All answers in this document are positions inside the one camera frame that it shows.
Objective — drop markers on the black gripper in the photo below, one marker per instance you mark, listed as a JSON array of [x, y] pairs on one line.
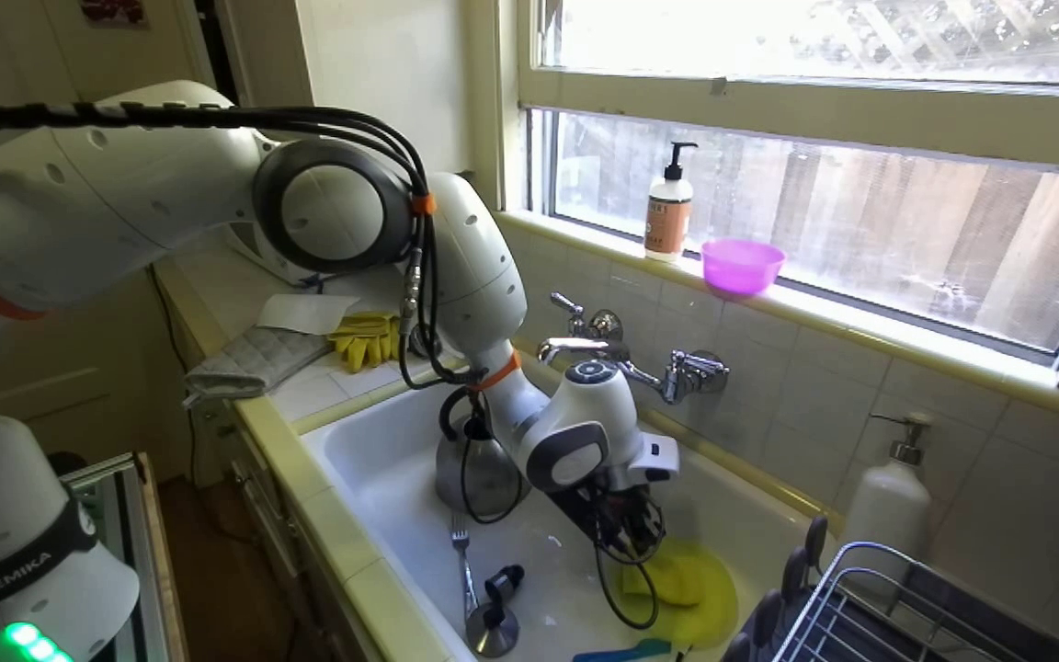
[[607, 500]]

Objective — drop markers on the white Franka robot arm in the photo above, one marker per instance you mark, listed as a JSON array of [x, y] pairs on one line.
[[63, 208]]

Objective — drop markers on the yellow plastic plate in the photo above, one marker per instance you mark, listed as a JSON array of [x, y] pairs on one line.
[[709, 599]]

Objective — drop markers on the white sink basin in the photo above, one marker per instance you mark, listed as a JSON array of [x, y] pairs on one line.
[[368, 470]]

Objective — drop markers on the blue plastic utensil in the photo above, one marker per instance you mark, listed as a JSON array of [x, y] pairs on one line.
[[626, 652]]

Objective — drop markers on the black scoop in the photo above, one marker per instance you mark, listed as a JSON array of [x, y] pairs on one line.
[[507, 586]]

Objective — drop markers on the black kitchen utensil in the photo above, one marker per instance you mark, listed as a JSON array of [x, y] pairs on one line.
[[790, 599]]

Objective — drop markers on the metal measuring cup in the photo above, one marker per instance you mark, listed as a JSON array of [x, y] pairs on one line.
[[496, 631]]

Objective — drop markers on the white soap dispenser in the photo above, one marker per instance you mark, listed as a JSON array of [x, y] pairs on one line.
[[889, 500]]

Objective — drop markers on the pink plastic bowl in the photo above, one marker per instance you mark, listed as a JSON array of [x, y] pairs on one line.
[[742, 267]]

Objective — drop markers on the pump bottle with brown label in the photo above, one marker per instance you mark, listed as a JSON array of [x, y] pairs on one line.
[[667, 214]]

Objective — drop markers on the cream base cabinet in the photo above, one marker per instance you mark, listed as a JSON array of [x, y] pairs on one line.
[[273, 528]]

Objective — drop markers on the white paper sheet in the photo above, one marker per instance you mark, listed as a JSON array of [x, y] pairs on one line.
[[312, 313]]

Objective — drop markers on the folded grey towel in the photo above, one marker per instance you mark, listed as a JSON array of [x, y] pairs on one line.
[[254, 362]]

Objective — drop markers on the cream framed window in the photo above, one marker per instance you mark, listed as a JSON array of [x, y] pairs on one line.
[[798, 110]]

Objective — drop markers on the white countertop appliance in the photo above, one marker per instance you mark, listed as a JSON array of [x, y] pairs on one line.
[[263, 263]]

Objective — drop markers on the metal robot cart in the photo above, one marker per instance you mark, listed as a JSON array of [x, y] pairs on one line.
[[128, 538]]

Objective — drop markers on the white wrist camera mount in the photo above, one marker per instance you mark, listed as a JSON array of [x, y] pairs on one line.
[[656, 458]]

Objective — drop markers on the chrome wall faucet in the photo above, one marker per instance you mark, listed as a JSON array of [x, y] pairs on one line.
[[688, 367]]

